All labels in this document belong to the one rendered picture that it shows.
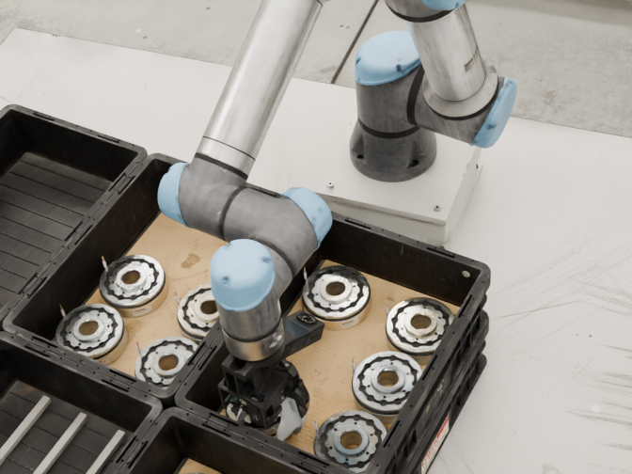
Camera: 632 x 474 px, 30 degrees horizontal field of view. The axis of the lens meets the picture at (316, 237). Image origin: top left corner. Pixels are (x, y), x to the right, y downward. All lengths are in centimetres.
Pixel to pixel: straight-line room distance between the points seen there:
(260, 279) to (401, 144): 66
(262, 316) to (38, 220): 71
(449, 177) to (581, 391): 43
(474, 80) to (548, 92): 162
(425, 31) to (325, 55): 193
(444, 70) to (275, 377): 51
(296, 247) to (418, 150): 61
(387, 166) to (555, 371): 44
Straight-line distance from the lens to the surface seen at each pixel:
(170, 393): 161
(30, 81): 252
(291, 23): 152
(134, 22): 379
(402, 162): 198
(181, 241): 192
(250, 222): 145
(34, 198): 207
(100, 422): 174
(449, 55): 168
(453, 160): 204
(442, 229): 196
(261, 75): 151
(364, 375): 168
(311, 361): 173
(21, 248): 199
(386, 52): 190
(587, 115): 332
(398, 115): 190
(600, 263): 202
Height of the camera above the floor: 223
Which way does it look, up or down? 48 degrees down
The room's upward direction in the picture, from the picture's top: 8 degrees counter-clockwise
